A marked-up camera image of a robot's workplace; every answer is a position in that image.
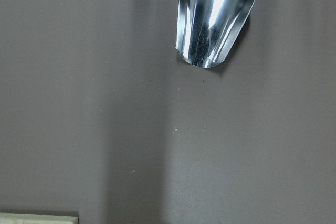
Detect steel ice scoop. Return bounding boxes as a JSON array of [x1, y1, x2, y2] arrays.
[[176, 0, 255, 68]]

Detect wooden cutting board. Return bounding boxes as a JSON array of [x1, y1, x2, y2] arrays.
[[1, 213, 79, 224]]

